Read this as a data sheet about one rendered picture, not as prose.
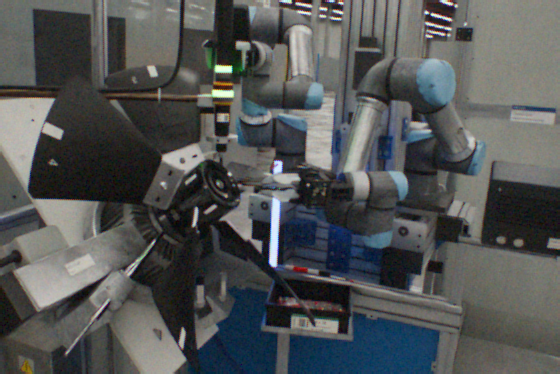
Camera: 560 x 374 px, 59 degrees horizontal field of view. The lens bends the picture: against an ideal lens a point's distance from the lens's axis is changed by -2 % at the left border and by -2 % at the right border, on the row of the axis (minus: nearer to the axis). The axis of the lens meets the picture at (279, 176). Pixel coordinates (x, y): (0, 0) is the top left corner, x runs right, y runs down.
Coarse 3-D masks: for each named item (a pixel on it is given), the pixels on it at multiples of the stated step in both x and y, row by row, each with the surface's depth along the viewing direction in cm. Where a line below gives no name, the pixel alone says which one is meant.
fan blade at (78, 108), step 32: (64, 96) 84; (96, 96) 88; (64, 128) 84; (96, 128) 88; (128, 128) 92; (32, 160) 80; (64, 160) 84; (96, 160) 88; (128, 160) 92; (160, 160) 97; (32, 192) 80; (64, 192) 84; (96, 192) 89; (128, 192) 94
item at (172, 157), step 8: (168, 152) 109; (176, 152) 110; (184, 152) 110; (192, 152) 110; (200, 152) 110; (168, 160) 109; (176, 160) 109; (192, 160) 109; (200, 160) 109; (184, 168) 108
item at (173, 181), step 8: (160, 168) 98; (168, 168) 99; (176, 168) 100; (160, 176) 98; (168, 176) 100; (176, 176) 101; (152, 184) 98; (160, 184) 99; (168, 184) 100; (176, 184) 101; (152, 192) 98; (160, 192) 99; (168, 192) 100; (144, 200) 97; (152, 200) 99; (160, 200) 100; (168, 200) 101; (160, 208) 100
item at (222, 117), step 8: (216, 104) 109; (224, 104) 109; (216, 112) 110; (224, 112) 109; (216, 120) 110; (224, 120) 110; (216, 128) 110; (224, 128) 110; (224, 136) 111; (216, 144) 112; (224, 144) 111
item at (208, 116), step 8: (200, 96) 108; (200, 104) 108; (208, 104) 108; (200, 112) 108; (208, 112) 108; (208, 120) 109; (208, 128) 109; (208, 136) 110; (216, 136) 110; (232, 136) 111
